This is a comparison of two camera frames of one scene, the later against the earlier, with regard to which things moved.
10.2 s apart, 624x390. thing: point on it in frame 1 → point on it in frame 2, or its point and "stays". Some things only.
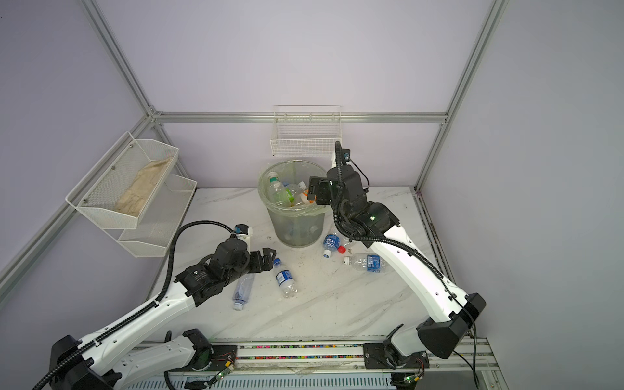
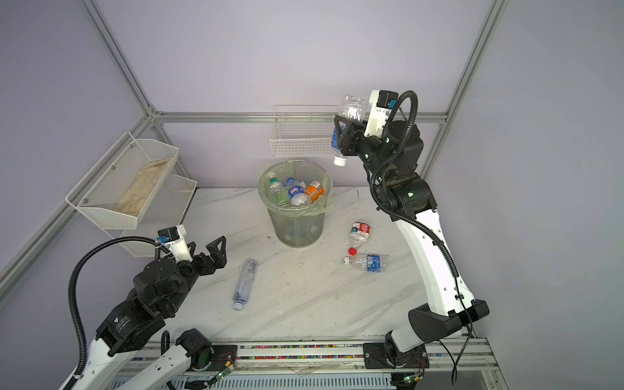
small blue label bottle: [284, 279] → [298, 197]
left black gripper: [259, 266] → [218, 259]
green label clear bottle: [277, 190] stays
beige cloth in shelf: [136, 196] stays
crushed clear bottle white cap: [243, 290] stays
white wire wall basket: [305, 131] stays
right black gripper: [320, 187] → [351, 137]
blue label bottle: [366, 262] stays
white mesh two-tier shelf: [133, 184] stays
